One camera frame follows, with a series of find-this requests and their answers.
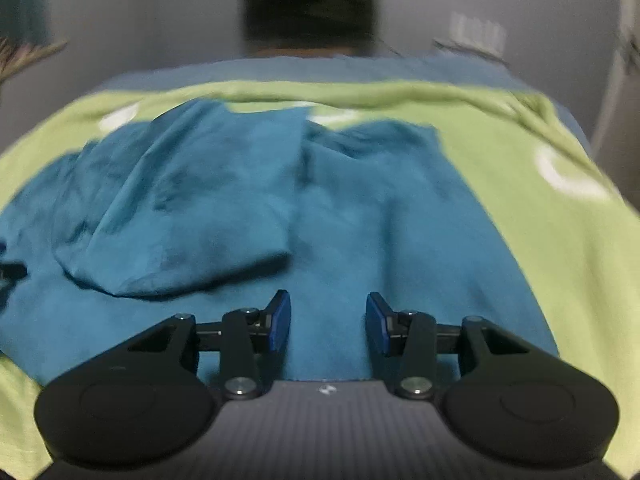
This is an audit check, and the wooden television stand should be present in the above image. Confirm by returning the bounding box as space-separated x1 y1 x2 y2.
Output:
245 44 377 62

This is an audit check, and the teal hooded sweatshirt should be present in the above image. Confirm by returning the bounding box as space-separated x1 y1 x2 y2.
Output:
0 98 559 387

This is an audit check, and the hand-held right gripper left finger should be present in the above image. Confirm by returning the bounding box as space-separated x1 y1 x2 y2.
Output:
127 289 292 402

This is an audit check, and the green blanket with white rings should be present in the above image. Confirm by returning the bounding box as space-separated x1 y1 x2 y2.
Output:
0 80 640 480

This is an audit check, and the teal curtain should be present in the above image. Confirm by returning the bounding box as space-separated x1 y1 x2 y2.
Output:
0 0 55 47

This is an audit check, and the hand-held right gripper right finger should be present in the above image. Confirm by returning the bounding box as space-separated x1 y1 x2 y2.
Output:
365 292 542 402

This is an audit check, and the pile of small clothes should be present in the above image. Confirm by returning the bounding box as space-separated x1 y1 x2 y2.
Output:
0 36 36 83

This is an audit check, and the black flat television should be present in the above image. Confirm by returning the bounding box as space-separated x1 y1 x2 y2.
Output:
236 0 385 57

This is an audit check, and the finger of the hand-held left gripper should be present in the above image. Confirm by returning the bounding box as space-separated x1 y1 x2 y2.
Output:
0 244 29 288

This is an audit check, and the wooden board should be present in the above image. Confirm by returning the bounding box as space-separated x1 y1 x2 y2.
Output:
20 39 70 68

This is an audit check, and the blue bed sheet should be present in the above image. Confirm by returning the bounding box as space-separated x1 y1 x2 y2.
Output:
92 55 593 148

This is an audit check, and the white router with antennas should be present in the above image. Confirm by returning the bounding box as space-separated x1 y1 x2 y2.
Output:
431 11 510 63

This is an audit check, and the white door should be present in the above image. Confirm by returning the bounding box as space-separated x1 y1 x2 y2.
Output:
589 0 640 148

